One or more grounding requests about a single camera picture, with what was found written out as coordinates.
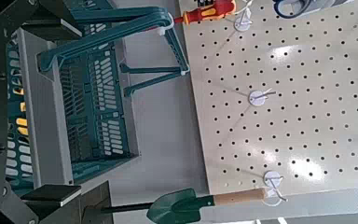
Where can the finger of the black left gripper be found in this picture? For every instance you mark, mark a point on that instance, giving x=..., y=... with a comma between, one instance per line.
x=203, y=2

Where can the beige perforated pegboard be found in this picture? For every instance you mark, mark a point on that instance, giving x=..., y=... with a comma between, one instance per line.
x=292, y=109

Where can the black stand post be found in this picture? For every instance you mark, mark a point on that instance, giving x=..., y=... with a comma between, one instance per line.
x=124, y=207

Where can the red yellow screwdriver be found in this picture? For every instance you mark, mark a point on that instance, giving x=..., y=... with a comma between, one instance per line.
x=208, y=12

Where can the white pegboard hook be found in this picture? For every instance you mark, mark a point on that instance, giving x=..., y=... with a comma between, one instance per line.
x=271, y=178
x=241, y=23
x=256, y=98

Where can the teal and grey plastic crate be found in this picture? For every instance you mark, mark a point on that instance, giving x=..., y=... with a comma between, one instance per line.
x=43, y=124

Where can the blue scissors in packaging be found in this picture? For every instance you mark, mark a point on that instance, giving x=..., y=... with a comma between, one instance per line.
x=295, y=7

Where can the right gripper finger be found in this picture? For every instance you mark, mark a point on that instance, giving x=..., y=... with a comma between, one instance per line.
x=59, y=28
x=52, y=194

